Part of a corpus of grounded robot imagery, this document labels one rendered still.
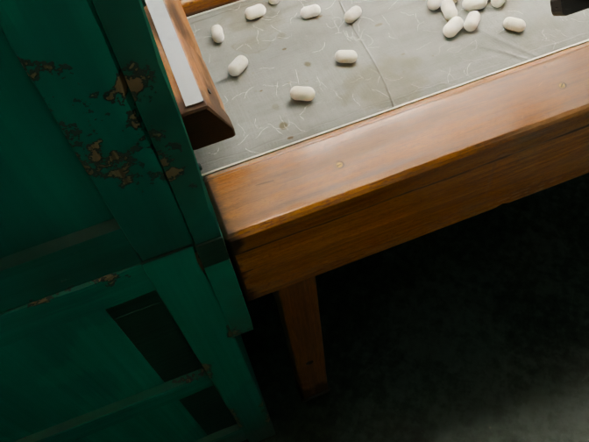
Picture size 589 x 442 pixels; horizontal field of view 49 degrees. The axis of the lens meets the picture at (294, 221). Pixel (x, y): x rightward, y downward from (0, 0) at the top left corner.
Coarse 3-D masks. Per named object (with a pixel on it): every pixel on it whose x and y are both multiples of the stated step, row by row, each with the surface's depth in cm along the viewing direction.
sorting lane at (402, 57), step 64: (256, 0) 101; (320, 0) 100; (384, 0) 99; (512, 0) 97; (256, 64) 94; (320, 64) 93; (384, 64) 92; (448, 64) 91; (512, 64) 90; (256, 128) 88; (320, 128) 87
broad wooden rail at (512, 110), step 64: (576, 64) 86; (384, 128) 83; (448, 128) 82; (512, 128) 81; (576, 128) 85; (256, 192) 79; (320, 192) 79; (384, 192) 80; (448, 192) 87; (512, 192) 94; (256, 256) 82; (320, 256) 88
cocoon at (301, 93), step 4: (292, 88) 89; (296, 88) 88; (300, 88) 88; (304, 88) 88; (308, 88) 88; (292, 92) 89; (296, 92) 88; (300, 92) 88; (304, 92) 88; (308, 92) 88; (312, 92) 88; (292, 96) 89; (296, 96) 89; (300, 96) 88; (304, 96) 88; (308, 96) 88; (312, 96) 88; (304, 100) 89; (308, 100) 89
